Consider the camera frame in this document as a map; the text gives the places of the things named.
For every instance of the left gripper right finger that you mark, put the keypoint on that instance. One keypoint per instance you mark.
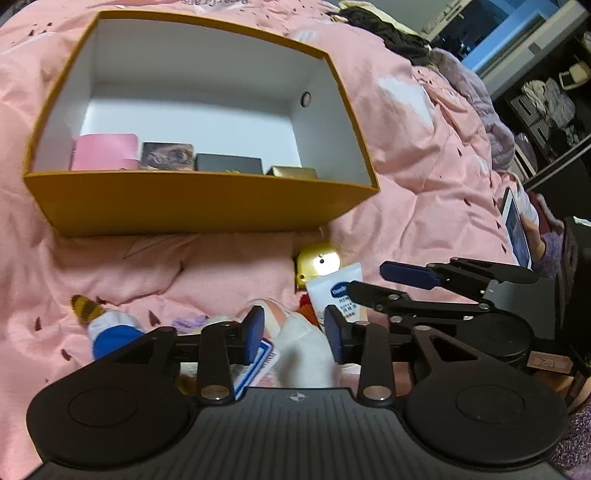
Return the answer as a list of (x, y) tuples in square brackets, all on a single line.
[(462, 405)]

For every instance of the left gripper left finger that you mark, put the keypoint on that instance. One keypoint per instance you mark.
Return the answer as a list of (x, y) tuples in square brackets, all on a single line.
[(141, 399)]

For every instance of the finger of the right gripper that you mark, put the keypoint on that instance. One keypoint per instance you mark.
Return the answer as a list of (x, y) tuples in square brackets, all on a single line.
[(459, 274), (501, 335)]

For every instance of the blue sailor plush keychain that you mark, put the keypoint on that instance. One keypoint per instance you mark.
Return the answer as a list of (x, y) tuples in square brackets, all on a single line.
[(108, 330)]

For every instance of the white Vaseline cream tube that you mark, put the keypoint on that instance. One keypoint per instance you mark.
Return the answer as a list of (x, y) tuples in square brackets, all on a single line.
[(332, 289)]

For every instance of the blue Ocean Park tag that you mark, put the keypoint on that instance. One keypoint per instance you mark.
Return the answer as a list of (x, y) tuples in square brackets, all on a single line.
[(245, 376)]

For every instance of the yellow round plush toy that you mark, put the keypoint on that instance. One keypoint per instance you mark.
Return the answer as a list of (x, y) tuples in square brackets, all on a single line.
[(314, 261)]

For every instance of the white black plush toy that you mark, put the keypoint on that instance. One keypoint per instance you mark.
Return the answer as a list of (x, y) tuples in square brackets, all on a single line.
[(301, 356)]

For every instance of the gold brown small box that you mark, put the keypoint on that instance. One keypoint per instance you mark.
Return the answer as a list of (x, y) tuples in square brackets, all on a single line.
[(295, 172)]

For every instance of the anime art card box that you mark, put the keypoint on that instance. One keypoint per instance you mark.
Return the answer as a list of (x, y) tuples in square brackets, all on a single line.
[(164, 156)]

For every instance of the dark grey gift box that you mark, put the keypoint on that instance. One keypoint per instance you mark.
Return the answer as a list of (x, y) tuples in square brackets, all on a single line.
[(228, 164)]

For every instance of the pink wallet case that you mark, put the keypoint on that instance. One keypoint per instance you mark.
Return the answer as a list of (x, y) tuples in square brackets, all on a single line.
[(99, 152)]

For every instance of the orange crocheted carrot toy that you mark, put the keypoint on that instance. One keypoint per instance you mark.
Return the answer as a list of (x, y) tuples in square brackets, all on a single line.
[(307, 310)]

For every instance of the person's hand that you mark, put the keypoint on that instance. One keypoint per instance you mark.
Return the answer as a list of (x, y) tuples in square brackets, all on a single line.
[(541, 248)]

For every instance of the white smartphone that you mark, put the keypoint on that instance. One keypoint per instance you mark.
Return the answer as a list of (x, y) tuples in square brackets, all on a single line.
[(515, 230)]

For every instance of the pink bed quilt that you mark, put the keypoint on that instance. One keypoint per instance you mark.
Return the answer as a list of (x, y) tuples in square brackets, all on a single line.
[(438, 200)]

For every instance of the grey purple blanket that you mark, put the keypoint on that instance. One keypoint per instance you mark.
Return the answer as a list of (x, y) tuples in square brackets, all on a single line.
[(472, 88)]

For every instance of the dark storage shelf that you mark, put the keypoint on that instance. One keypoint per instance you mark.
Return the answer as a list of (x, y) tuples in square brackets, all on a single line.
[(548, 110)]

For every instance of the dark clothes pile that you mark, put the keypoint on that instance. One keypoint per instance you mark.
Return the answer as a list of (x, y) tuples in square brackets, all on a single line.
[(397, 37)]

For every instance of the orange cardboard box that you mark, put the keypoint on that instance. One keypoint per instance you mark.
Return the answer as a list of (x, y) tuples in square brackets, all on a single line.
[(225, 89)]

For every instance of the doorway with white frame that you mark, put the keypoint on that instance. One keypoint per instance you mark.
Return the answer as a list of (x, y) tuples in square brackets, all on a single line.
[(502, 40)]

